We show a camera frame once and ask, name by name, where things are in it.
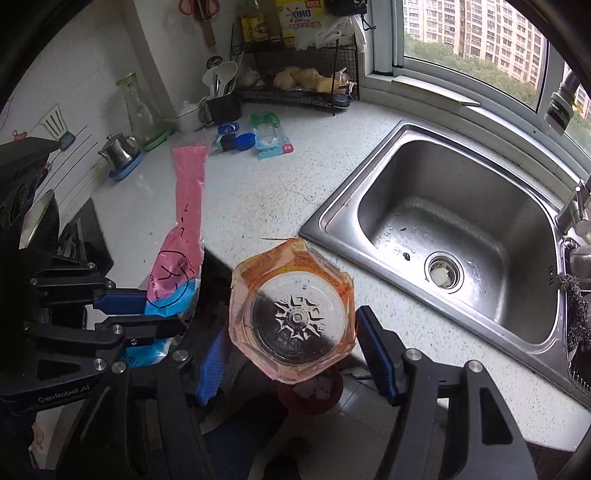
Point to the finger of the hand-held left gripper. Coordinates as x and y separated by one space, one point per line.
147 330
122 301

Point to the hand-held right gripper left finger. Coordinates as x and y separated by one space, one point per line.
210 369

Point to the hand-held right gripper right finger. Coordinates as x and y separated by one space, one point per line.
376 355

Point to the light blue plastic packet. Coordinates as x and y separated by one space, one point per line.
166 308

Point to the red bin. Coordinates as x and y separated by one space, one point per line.
304 397

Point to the orange plastic cup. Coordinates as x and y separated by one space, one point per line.
295 318

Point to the pink plastic bag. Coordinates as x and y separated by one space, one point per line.
189 194

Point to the blue round lid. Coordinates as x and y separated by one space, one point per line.
244 141

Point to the gas stove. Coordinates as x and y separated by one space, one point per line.
92 230

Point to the person's leg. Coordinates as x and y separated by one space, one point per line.
231 438

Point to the blue coaster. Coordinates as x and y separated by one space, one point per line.
129 171

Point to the steel teapot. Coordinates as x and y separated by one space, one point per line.
120 152

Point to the glass carafe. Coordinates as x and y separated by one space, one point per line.
138 115

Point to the green coaster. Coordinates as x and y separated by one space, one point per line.
159 141

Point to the stainless steel sink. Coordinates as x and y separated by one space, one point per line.
461 207

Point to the white lidded jar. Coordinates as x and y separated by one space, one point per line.
189 120

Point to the steel wool scourer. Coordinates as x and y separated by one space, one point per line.
577 314

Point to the black utensil holder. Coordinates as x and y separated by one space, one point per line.
224 110

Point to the green blister package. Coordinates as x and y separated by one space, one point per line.
272 138

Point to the white ladle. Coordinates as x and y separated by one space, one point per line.
210 76

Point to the steel ladle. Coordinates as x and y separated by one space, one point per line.
214 61

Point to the white rice spoon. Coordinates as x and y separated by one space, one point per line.
227 71

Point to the garlic bulb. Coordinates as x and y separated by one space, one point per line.
249 77

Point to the red scissors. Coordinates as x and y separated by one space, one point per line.
187 5

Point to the ginger root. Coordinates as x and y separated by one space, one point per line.
295 78

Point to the yellow label bottle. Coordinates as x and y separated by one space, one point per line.
256 27

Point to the faucet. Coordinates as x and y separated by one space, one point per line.
558 113

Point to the window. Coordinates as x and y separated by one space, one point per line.
397 37

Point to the white plastic bag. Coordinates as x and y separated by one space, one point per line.
332 32

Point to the yellow detergent bag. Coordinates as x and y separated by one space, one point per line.
300 21

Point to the kitchen wall sticker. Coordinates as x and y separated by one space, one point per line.
53 122

